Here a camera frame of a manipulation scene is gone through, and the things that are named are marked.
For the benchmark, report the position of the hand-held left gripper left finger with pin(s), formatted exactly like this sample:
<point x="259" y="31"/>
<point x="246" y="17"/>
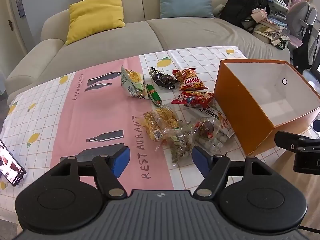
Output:
<point x="122" y="160"/>

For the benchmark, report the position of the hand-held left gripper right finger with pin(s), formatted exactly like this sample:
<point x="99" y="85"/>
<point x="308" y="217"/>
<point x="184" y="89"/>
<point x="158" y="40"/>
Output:
<point x="200" y="160"/>

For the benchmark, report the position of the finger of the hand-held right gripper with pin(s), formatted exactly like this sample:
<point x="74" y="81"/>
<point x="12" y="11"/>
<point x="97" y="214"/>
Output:
<point x="290" y="140"/>

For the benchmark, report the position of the clear packet of green-brown snacks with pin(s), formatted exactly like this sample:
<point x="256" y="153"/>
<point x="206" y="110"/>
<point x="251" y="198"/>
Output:
<point x="178" y="145"/>

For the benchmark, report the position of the clear candy packet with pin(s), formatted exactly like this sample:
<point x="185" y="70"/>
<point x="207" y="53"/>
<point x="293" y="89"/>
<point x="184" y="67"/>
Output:
<point x="207" y="132"/>

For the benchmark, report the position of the white spicy strips packet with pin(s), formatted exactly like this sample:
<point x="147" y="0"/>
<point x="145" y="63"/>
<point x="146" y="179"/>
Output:
<point x="226" y="127"/>

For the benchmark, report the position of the clear packet of yellow corn snacks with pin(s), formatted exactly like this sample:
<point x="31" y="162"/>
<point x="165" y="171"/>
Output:
<point x="160" y="120"/>

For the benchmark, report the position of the red snack packet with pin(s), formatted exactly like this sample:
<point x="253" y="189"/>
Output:
<point x="193" y="99"/>

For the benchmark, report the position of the orange cardboard box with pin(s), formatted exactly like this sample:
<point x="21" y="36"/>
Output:
<point x="237" y="105"/>

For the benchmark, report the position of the pink and white checked tablecloth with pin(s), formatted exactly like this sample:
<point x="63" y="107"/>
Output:
<point x="75" y="120"/>

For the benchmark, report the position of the green sausage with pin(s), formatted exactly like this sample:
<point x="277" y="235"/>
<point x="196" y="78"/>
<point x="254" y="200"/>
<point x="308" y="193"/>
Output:
<point x="154" y="94"/>

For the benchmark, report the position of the green and yellow bread packet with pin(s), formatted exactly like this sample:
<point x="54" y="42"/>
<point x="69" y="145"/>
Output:
<point x="132" y="80"/>

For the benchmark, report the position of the red and yellow striped chips packet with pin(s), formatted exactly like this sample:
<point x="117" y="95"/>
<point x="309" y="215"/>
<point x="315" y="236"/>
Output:
<point x="190" y="80"/>

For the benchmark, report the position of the dark hanging cloth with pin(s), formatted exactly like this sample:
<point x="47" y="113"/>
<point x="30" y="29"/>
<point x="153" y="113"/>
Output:
<point x="303" y="52"/>

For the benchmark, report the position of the black snack packet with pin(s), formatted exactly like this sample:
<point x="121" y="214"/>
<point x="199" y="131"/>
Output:
<point x="162" y="78"/>

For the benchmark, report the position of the printed tote bag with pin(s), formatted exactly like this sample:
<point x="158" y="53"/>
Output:
<point x="272" y="36"/>

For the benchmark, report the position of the smartphone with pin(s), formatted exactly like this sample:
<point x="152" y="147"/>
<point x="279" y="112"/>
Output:
<point x="11" y="165"/>

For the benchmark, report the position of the beige sofa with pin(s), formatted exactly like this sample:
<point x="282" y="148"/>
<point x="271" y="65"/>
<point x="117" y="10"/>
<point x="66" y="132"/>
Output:
<point x="105" y="47"/>

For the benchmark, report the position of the grey office chair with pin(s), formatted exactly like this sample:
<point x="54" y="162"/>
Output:
<point x="300" y="20"/>

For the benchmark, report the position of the pink cloth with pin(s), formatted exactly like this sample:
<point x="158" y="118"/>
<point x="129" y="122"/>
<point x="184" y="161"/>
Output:
<point x="258" y="15"/>

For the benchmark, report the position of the black backpack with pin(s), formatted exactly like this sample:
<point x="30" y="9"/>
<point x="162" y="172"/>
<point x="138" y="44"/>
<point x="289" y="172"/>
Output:
<point x="240" y="5"/>

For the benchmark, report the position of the yellow pillow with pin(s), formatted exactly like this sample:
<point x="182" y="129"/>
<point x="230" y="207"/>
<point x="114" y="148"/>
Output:
<point x="95" y="17"/>

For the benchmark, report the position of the wall poster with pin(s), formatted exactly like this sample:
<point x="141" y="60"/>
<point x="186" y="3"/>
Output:
<point x="20" y="1"/>

